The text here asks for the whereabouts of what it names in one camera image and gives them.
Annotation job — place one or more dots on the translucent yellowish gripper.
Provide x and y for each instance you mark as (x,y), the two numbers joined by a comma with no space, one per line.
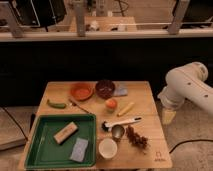
(167,116)

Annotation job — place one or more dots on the yellow banana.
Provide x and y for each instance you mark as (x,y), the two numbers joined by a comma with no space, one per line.
(126,109)

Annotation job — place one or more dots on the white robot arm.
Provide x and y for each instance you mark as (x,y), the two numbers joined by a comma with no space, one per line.
(185,82)

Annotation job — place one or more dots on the dark maroon bowl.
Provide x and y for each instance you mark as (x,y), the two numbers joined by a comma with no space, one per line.
(105,88)

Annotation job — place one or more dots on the orange red bowl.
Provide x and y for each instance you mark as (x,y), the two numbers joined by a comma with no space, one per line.
(81,91)

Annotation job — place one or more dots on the small metal cup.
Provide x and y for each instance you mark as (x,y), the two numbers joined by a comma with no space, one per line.
(117,132)

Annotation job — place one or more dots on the blue grey sponge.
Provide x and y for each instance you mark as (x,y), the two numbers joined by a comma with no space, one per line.
(121,90)

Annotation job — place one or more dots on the orange peach fruit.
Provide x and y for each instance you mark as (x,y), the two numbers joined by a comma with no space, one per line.
(111,104)

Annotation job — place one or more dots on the white cup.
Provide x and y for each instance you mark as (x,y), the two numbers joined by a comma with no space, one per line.
(107,148)

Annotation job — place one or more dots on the blue grey cloth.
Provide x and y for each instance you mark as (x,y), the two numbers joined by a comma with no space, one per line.
(79,150)

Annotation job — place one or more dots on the metal fork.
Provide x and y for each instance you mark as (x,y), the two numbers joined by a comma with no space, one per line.
(77,105)

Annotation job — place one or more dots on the wooden block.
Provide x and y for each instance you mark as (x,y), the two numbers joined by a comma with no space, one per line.
(65,132)

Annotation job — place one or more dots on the green cucumber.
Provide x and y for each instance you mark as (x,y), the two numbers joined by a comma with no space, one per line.
(56,105)

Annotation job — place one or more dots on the green plastic tray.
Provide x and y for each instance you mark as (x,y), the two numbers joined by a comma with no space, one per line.
(45,153)

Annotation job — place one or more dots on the grey board at left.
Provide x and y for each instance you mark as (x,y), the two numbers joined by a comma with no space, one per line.
(12,134)

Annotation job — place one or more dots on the white handled dish brush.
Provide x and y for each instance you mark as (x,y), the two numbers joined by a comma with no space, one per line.
(106,126)

